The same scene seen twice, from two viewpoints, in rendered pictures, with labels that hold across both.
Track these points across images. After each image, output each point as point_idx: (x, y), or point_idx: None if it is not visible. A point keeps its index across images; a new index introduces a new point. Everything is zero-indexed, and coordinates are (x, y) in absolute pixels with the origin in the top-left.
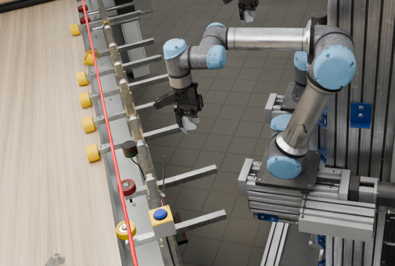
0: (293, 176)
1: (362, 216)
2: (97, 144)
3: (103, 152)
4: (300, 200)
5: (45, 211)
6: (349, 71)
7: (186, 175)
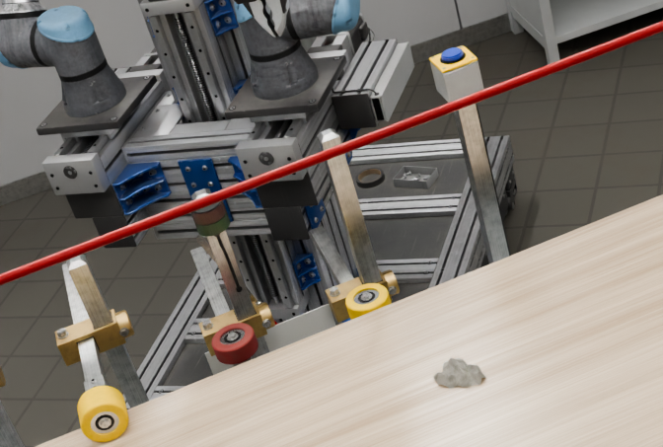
0: (359, 7)
1: (381, 51)
2: (48, 446)
3: None
4: (333, 111)
5: None
6: None
7: (210, 280)
